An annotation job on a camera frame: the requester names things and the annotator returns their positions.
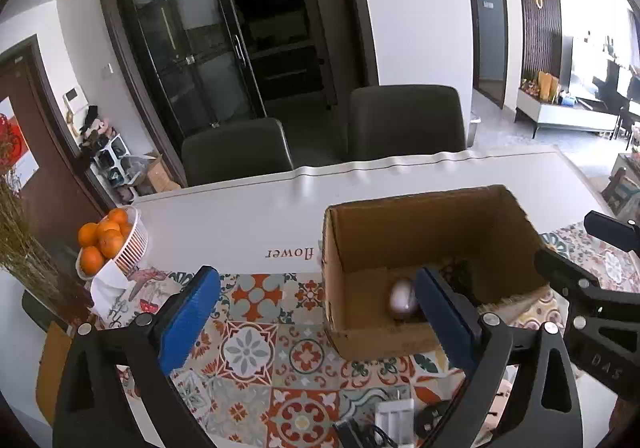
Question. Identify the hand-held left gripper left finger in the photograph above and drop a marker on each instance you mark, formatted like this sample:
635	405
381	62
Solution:
190	323

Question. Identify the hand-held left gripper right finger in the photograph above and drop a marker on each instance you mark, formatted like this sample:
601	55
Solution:
445	323

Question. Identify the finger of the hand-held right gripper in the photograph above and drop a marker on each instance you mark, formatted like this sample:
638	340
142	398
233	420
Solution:
560	273
615	230

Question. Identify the white battery charger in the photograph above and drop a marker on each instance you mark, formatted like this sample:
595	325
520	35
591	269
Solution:
395	423

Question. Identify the brown cardboard box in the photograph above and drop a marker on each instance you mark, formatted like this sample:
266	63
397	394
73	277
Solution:
360	248

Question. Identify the patterned cushion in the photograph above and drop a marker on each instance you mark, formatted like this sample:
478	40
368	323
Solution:
622	193

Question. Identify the black object in box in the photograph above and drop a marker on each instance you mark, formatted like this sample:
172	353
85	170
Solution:
462	280

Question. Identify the white computer mouse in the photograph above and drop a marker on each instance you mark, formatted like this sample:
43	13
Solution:
400	298

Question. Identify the patterned tile-print tablecloth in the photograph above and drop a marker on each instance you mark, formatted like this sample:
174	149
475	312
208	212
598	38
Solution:
250	353

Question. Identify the white tissue paper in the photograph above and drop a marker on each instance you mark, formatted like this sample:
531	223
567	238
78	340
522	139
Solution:
112	290

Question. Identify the black round object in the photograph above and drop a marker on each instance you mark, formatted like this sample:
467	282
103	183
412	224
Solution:
435	420

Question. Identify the white fruit basket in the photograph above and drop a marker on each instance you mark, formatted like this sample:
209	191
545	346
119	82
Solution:
132	243

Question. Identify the orange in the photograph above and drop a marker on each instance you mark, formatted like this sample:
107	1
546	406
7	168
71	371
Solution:
107	228
87	234
118	216
91	260
112	245

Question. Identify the white television stand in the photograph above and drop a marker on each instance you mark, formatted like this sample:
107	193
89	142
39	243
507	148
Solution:
565	115

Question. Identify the dark grey object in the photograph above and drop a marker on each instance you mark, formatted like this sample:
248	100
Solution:
50	308

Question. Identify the tan wooden board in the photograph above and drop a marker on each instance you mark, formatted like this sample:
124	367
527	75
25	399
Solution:
52	368

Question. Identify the cardboard box on floor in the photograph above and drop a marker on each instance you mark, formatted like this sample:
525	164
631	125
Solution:
162	175

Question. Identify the yellow paper bags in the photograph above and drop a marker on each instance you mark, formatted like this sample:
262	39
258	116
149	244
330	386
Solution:
548	86

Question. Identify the flat screen television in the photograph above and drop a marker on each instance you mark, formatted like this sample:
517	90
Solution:
600	67

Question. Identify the clear plastic bag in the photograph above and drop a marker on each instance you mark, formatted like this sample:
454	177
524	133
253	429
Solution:
137	166

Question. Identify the small flower ornament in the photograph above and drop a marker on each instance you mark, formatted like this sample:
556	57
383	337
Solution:
528	86

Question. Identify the small trash bin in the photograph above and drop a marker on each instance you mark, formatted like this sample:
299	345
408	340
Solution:
474	127

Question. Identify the white shoe rack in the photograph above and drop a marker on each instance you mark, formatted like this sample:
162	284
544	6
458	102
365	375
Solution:
110	167

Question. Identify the dark grey dining chair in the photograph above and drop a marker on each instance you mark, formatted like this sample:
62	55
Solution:
405	122
235	152

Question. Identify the dried flower bouquet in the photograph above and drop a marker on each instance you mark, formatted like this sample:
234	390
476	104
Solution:
20	238

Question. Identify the brown entrance door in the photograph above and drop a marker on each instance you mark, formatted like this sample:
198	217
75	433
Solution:
55	167

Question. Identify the grey interior door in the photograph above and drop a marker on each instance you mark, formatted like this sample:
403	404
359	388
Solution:
487	27

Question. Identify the red and white door poster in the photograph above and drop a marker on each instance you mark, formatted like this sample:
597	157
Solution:
17	142

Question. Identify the white intercom panel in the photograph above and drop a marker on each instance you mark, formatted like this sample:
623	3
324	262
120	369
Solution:
73	97

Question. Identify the dark slatted wall panel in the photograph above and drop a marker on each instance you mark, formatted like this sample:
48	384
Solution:
535	42

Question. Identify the white light switch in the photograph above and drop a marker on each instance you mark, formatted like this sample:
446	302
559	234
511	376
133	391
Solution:
106	70

